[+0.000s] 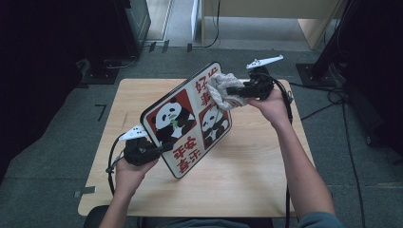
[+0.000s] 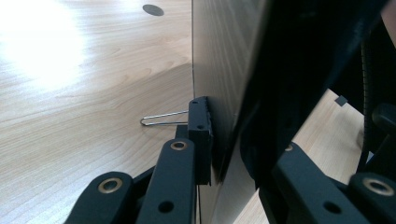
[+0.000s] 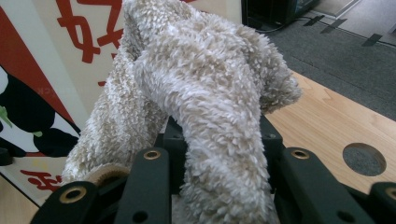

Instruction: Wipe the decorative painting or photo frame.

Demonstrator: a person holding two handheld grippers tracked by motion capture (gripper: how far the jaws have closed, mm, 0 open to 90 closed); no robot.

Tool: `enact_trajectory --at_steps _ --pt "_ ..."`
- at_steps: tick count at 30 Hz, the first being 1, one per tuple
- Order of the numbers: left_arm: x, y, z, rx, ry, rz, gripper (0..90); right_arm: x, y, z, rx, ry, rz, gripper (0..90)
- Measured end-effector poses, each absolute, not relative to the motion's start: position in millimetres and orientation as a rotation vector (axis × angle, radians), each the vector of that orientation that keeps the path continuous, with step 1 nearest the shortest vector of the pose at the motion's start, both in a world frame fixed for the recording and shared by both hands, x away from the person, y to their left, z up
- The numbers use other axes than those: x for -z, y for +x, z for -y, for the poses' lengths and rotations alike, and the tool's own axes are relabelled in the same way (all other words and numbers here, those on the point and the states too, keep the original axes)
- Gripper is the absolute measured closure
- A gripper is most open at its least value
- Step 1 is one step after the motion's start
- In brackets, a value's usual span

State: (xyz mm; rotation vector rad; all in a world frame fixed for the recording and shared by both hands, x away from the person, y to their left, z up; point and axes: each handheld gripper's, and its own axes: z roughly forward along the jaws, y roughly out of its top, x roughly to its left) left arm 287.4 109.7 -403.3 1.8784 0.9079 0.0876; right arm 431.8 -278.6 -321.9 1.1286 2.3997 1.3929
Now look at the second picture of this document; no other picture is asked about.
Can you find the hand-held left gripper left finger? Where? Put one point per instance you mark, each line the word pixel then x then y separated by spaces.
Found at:
pixel 200 140

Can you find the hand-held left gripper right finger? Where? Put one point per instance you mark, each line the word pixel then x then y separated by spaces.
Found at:
pixel 258 161

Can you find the panda picture sign board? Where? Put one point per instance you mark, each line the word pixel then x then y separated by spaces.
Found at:
pixel 218 62

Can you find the grey tape strip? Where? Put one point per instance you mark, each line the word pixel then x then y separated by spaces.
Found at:
pixel 341 100

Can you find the dark round table grommet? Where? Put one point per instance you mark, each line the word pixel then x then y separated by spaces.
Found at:
pixel 153 10

